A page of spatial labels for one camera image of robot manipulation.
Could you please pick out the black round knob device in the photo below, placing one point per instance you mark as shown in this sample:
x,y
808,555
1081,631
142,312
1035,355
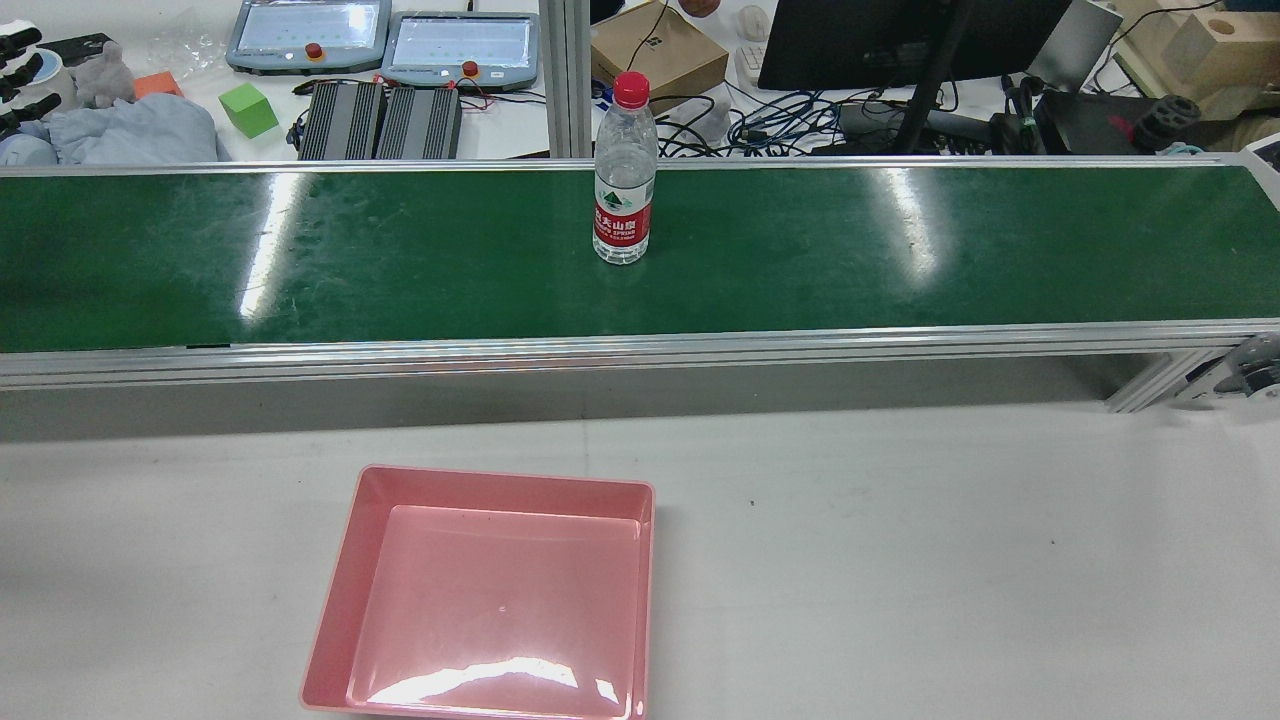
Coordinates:
x,y
1170,120

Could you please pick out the black monitor pole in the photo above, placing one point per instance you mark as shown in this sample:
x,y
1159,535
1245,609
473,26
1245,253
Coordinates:
x,y
925,100

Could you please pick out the clear water bottle red label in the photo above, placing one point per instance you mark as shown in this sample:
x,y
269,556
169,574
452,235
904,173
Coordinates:
x,y
622,190

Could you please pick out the light blue cloth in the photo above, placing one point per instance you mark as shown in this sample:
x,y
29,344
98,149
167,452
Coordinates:
x,y
130,130

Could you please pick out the small black gadget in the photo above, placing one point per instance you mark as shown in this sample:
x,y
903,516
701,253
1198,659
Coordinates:
x,y
85,45

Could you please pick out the black computer monitor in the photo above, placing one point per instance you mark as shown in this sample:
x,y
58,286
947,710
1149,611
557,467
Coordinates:
x,y
850,45

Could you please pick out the aluminium profile post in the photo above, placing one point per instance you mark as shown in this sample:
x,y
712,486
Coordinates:
x,y
565,80

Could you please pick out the black equipment box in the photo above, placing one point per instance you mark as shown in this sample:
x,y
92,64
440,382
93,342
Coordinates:
x,y
1085,125

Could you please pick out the pink plastic basket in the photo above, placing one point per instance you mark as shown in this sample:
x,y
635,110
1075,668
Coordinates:
x,y
500,600

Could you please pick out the grey flat panel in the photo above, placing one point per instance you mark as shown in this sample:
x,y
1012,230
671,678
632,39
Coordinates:
x,y
1075,40

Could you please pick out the green cube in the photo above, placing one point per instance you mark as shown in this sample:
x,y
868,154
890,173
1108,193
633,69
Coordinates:
x,y
248,110

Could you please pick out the grey plush toy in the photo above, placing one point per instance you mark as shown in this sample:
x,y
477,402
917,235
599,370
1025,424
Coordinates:
x,y
105,80

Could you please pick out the crumpled clear plastic wrap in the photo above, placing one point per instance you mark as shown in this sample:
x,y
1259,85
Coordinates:
x,y
190,45

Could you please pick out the grey blue teach pendant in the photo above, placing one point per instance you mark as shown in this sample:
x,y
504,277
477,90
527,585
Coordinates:
x,y
460,45
300,30

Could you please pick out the orange block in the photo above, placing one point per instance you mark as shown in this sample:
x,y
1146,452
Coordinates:
x,y
158,85

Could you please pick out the black finned electronics box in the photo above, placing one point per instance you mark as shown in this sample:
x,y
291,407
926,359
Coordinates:
x,y
420,122
340,120

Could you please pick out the black white device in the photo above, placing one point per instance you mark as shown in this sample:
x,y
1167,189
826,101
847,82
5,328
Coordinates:
x,y
50,75

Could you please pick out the clear plastic bag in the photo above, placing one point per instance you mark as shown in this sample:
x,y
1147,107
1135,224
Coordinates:
x,y
705,118

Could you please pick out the white keyboard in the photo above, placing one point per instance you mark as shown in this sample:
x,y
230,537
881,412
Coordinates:
x,y
750,65

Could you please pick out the green conveyor belt aluminium frame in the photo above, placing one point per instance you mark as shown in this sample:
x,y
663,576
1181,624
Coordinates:
x,y
400,250

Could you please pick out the white computer mouse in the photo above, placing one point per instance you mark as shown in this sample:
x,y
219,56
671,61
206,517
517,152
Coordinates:
x,y
755,22

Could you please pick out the brown cardboard box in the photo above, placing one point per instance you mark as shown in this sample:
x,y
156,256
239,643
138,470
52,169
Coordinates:
x,y
660,50

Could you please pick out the light wooden block with hole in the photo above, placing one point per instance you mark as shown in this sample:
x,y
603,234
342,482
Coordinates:
x,y
1215,55

